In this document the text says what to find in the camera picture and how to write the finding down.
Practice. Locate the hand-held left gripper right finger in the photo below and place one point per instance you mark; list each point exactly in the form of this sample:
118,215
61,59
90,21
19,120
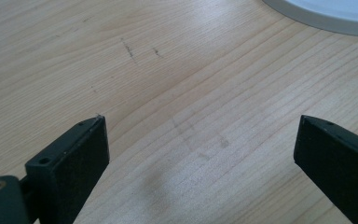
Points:
338,161

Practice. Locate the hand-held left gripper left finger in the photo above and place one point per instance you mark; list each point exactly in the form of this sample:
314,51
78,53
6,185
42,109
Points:
66,168

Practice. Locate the white round plate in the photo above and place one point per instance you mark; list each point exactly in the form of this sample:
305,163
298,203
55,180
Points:
335,15

